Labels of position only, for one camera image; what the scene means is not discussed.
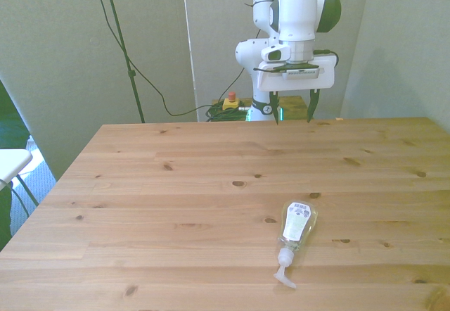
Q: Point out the yellow emergency stop button box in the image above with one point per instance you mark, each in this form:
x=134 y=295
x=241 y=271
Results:
x=231 y=102

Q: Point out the clear sanitizer pump bottle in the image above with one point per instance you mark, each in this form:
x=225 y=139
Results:
x=297 y=224

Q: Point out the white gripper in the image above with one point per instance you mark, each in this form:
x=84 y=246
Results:
x=327 y=73

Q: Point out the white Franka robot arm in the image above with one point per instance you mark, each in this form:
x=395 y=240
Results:
x=297 y=12

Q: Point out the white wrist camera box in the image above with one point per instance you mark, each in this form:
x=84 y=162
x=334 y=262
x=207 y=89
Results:
x=302 y=72

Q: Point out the dark green cloth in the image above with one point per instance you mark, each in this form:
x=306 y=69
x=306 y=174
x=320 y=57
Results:
x=10 y=121

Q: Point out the white side table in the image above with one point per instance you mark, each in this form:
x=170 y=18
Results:
x=12 y=163

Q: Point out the dark camera stand pole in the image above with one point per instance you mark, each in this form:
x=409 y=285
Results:
x=123 y=50

